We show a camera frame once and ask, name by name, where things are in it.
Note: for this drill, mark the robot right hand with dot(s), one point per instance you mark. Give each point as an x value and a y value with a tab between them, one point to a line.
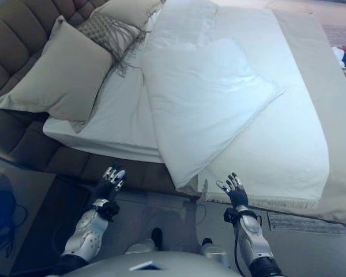
237	194

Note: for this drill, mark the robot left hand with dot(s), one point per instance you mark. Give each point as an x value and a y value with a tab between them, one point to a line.
108	184

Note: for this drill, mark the white duvet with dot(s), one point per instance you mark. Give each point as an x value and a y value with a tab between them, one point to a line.
204	95

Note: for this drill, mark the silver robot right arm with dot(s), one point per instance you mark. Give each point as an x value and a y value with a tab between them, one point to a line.
253	236

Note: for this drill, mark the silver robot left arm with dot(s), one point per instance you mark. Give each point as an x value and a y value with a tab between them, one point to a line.
86	233

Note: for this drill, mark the wooden nightstand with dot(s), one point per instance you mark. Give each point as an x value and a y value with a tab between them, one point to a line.
46	202

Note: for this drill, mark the white fitted sheet mattress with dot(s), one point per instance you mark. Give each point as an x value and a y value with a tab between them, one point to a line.
124	115

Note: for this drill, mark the printed paper sheet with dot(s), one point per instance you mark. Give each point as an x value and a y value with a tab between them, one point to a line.
302	223

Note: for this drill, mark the large beige pillow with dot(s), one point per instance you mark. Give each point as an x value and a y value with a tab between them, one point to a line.
63	78

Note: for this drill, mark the beige bedspread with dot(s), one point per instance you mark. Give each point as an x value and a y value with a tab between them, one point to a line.
320	72

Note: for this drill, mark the woven fringed grey cushion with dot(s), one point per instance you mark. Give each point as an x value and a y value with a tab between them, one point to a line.
109	31

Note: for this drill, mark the small beige pillow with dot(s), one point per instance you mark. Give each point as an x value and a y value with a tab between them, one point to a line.
124	11

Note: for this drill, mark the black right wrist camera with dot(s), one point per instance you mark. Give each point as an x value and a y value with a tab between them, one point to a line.
230	216

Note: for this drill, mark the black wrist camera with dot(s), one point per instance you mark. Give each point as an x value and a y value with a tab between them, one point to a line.
230	216
109	210

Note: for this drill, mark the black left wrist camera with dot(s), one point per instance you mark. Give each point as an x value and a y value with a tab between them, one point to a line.
109	210

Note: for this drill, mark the brown tufted bed frame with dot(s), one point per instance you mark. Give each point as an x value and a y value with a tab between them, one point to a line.
14	31

